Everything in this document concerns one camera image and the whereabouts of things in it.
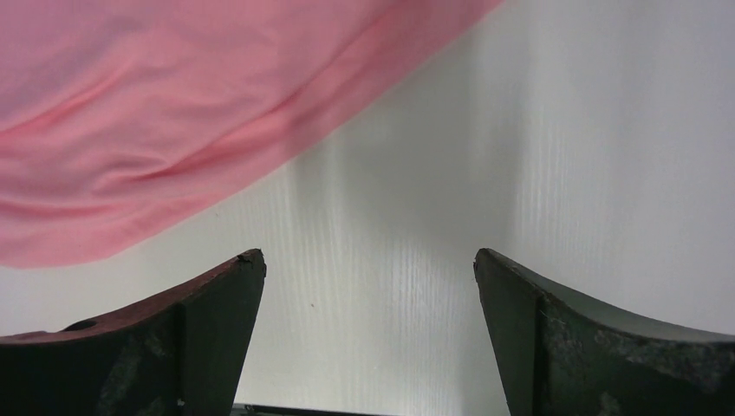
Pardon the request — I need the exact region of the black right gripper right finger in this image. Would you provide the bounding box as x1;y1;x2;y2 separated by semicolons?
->
473;249;734;415

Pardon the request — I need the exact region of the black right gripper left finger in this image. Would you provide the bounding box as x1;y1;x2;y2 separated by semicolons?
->
1;249;267;415

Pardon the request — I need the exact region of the pink t shirt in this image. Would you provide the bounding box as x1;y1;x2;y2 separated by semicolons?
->
1;1;495;268

